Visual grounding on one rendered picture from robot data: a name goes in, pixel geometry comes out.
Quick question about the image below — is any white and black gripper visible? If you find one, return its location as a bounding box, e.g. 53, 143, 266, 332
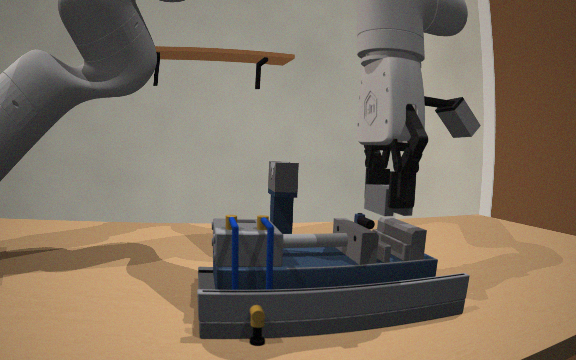
357, 54, 429, 209

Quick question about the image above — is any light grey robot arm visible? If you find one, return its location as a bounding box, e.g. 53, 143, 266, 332
0, 0, 481, 182

